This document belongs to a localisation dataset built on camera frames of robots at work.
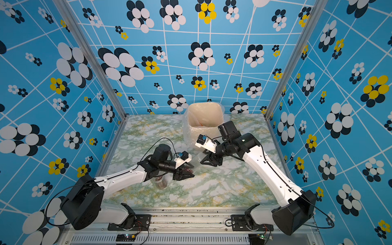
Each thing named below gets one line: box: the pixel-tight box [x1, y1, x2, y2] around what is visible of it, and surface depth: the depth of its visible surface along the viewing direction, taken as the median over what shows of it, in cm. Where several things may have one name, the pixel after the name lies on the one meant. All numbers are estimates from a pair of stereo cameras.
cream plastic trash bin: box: [187, 102, 224, 150], surface depth 93 cm
